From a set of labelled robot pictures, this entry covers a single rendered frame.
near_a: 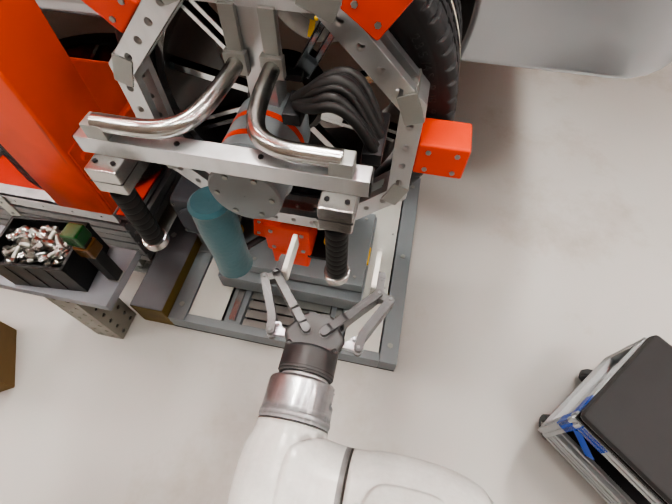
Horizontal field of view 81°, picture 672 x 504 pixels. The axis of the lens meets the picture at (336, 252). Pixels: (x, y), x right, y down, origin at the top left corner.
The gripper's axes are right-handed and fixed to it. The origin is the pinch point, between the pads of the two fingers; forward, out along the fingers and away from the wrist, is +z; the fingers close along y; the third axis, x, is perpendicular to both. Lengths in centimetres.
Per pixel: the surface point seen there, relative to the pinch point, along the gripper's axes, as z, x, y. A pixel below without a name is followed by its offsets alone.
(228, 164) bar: 1.8, 14.4, -15.1
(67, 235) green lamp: 3, -17, -59
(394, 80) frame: 20.7, 17.0, 4.5
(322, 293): 25, -68, -10
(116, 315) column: 4, -73, -77
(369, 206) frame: 20.8, -13.2, 2.9
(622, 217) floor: 93, -83, 106
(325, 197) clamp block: 0.5, 12.4, -1.5
